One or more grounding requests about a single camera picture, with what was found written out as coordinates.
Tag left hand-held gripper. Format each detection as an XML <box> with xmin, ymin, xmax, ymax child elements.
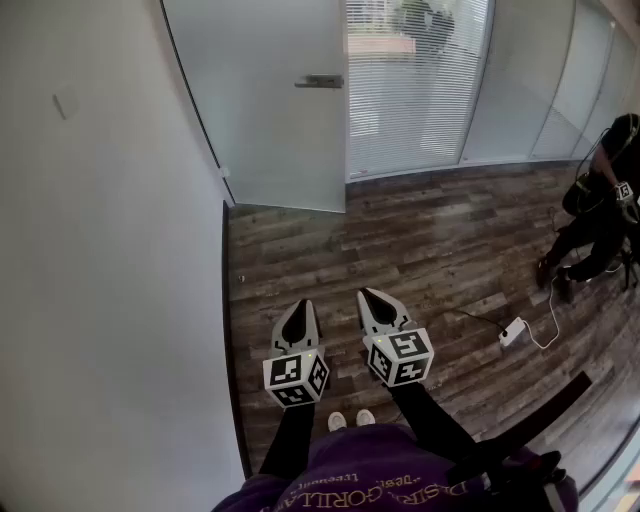
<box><xmin>262</xmin><ymin>298</ymin><xmax>332</xmax><ymax>411</ymax></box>

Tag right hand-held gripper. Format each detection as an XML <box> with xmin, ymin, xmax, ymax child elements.
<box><xmin>355</xmin><ymin>286</ymin><xmax>434</xmax><ymax>389</ymax></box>

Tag frosted glass door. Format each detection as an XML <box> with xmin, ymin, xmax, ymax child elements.
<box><xmin>160</xmin><ymin>0</ymin><xmax>348</xmax><ymax>215</ymax></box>

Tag person's right forearm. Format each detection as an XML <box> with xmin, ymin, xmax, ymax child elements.
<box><xmin>388</xmin><ymin>380</ymin><xmax>482</xmax><ymax>459</ymax></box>

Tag person's left forearm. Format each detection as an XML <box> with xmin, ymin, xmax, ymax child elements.
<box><xmin>258</xmin><ymin>401</ymin><xmax>317</xmax><ymax>477</ymax></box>

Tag dark baseboard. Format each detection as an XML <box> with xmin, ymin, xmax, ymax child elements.
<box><xmin>221</xmin><ymin>198</ymin><xmax>253</xmax><ymax>479</ymax></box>

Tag white power strip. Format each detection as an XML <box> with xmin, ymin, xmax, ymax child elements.
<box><xmin>498</xmin><ymin>316</ymin><xmax>531</xmax><ymax>349</ymax></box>

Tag person's purple shirt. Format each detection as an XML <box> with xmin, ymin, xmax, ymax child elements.
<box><xmin>211</xmin><ymin>422</ymin><xmax>580</xmax><ymax>512</ymax></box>

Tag white window blinds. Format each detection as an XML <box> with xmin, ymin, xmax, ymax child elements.
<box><xmin>344</xmin><ymin>0</ymin><xmax>490</xmax><ymax>182</ymax></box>

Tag black cable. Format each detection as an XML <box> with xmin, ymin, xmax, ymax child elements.
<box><xmin>446</xmin><ymin>307</ymin><xmax>509</xmax><ymax>337</ymax></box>

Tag white cable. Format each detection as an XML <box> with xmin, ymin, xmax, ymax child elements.
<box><xmin>524</xmin><ymin>267</ymin><xmax>621</xmax><ymax>350</ymax></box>

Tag metal door handle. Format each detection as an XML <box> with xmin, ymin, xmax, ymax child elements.
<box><xmin>293</xmin><ymin>74</ymin><xmax>345</xmax><ymax>91</ymax></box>

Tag frosted glass wall panel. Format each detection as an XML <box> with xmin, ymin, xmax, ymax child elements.
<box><xmin>459</xmin><ymin>0</ymin><xmax>637</xmax><ymax>164</ymax></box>

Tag white wall switch plate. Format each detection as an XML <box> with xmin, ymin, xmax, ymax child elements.
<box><xmin>51</xmin><ymin>88</ymin><xmax>80</xmax><ymax>122</ymax></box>

